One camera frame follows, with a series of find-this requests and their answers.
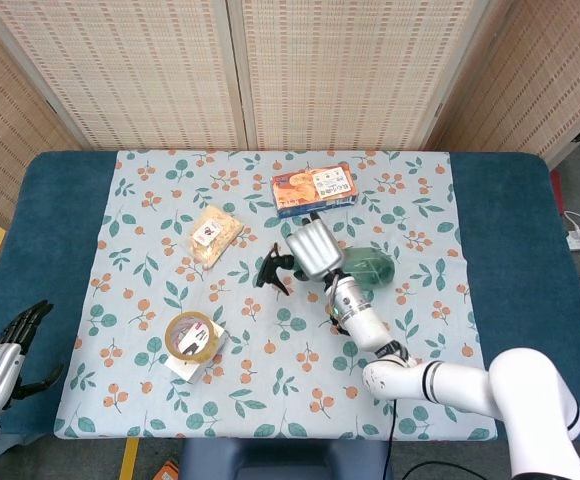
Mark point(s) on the clear bag of snacks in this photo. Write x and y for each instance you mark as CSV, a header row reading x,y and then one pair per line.
x,y
212,235

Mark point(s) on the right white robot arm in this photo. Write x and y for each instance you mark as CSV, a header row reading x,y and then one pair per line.
x,y
470,382

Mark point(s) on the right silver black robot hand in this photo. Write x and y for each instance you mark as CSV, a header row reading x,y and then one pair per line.
x,y
315,252

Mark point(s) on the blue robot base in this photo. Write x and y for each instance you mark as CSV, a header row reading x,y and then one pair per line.
x,y
285,460

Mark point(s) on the woven folding screen panel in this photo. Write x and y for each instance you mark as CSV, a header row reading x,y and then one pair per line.
x,y
0,125
120,75
345,75
545,75

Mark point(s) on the floral print tablecloth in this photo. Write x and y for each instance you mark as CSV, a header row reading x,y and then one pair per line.
x,y
280,400

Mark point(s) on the orange object on floor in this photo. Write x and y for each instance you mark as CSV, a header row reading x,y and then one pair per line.
x,y
167,471

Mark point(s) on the green spray bottle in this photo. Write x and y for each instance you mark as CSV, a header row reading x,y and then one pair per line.
x,y
370,267

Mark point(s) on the blue table cover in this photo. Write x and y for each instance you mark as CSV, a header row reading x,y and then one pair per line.
x,y
45,225

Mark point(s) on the small white cardboard box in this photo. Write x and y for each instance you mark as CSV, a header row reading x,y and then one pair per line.
x,y
190,370

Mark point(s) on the orange blue snack box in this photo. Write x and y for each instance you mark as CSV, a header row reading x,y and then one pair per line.
x,y
312,190

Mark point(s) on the yellow packing tape roll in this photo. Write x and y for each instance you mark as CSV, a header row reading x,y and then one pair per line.
x,y
172,345

